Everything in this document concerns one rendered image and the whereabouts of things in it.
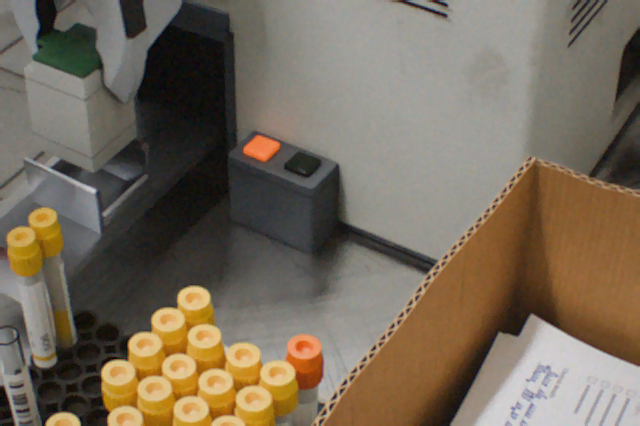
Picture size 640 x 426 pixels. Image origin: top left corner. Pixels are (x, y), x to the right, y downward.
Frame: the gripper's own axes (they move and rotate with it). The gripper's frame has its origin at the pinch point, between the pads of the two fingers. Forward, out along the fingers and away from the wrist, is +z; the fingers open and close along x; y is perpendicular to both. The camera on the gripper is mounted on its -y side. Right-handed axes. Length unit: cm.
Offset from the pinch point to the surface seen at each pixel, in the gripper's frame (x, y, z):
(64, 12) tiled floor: 123, 123, 100
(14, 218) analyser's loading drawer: 2.5, -4.3, 8.4
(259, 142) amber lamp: -6.9, 7.7, 7.0
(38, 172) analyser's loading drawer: 1.7, -2.6, 5.8
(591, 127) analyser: -23.0, 20.2, 7.1
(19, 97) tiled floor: 110, 95, 100
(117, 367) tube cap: -14.9, -15.2, 0.8
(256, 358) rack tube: -19.7, -11.5, 0.7
